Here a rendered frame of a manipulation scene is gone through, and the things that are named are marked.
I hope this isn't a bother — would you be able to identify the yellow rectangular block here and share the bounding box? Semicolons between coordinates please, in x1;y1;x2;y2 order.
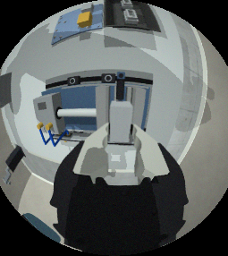
77;12;93;28

